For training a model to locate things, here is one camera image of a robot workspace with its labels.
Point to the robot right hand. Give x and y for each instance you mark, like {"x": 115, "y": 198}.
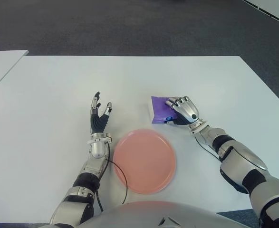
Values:
{"x": 188, "y": 110}

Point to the purple tissue paper pack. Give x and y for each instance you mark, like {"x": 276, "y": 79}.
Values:
{"x": 160, "y": 109}

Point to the white adjoining table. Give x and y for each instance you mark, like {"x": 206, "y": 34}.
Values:
{"x": 1, "y": 63}

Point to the silver robot torso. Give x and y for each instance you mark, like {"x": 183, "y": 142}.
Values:
{"x": 148, "y": 213}

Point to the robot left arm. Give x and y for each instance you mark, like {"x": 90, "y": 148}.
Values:
{"x": 97, "y": 149}

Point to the round pink plate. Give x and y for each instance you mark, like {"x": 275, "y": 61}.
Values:
{"x": 144, "y": 161}

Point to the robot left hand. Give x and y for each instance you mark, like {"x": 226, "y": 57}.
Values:
{"x": 97, "y": 122}

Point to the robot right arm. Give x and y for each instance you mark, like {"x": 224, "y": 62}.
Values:
{"x": 243, "y": 161}

